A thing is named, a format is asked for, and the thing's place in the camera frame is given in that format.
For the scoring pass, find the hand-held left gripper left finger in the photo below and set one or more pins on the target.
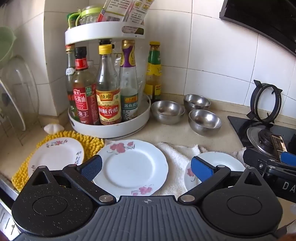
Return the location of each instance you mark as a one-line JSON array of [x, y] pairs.
[[92, 168]]

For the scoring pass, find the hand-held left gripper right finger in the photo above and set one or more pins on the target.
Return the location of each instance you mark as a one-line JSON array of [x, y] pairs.
[[203, 169]]

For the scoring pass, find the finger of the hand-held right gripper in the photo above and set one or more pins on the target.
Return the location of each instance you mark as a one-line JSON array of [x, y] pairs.
[[254, 156], [289, 158]]

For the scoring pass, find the white plate red flower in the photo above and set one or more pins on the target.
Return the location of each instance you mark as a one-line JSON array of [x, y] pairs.
[[222, 160]]

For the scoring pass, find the large white plate pink flowers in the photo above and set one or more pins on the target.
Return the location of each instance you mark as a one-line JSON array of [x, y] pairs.
[[131, 166]]

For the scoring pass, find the small white plate multicolour flowers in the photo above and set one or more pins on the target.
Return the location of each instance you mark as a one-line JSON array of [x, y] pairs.
[[53, 160]]

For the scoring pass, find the stainless steel bowl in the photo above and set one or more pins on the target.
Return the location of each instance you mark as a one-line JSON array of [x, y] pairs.
[[167, 111], [204, 122], [196, 100]]

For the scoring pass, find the beige terry towel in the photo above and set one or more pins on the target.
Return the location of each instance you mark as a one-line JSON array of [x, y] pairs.
[[235, 154]]

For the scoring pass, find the smartphone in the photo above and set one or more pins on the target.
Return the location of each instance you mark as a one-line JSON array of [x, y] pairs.
[[277, 142]]

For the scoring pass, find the yellow chenille mat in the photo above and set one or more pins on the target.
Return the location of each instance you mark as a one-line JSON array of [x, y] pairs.
[[92, 143]]

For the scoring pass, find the white terry towel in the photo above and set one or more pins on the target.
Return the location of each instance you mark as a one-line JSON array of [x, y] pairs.
[[175, 160]]

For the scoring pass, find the black glass gas stove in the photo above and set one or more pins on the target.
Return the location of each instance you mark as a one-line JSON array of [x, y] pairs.
[[238, 129]]

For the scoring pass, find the garlic bulb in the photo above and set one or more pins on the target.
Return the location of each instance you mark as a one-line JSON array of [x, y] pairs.
[[53, 129]]

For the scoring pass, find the vinegar bottle yellow cap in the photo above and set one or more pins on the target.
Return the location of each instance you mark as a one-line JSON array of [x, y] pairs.
[[108, 102]]

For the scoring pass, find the soy sauce bottle red label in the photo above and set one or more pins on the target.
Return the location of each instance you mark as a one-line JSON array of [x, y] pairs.
[[83, 97]]

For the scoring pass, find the steel sink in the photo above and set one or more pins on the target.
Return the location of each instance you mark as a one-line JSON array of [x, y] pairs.
[[4, 192]]

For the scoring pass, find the purple label bottle gold cap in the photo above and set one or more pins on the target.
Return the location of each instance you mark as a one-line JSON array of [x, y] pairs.
[[128, 83]]

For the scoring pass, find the clear glass bottle white label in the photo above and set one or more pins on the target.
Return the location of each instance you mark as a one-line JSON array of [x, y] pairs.
[[69, 76]]

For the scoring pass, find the glass pot lid black knob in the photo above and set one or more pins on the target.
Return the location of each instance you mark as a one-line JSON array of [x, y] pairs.
[[9, 104]]

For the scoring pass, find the green label bottle yellow cap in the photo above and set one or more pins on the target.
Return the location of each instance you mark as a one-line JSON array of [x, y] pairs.
[[153, 71]]

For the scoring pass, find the black pump top bottle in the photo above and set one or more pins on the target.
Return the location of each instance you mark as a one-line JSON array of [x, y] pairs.
[[106, 42]]

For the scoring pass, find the white two-tier turntable rack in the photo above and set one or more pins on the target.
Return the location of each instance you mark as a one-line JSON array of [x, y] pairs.
[[92, 34]]

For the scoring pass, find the black range hood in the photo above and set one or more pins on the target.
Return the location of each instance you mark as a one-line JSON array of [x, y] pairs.
[[266, 16]]

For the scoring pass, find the green lid spice bottle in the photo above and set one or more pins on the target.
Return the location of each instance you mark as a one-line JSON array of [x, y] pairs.
[[72, 20]]

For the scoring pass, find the glass jar green lid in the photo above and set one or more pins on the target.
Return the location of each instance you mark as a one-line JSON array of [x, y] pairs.
[[89, 15]]

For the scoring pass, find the red white seasoning packet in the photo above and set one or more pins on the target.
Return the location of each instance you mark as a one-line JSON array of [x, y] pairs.
[[113, 11]]

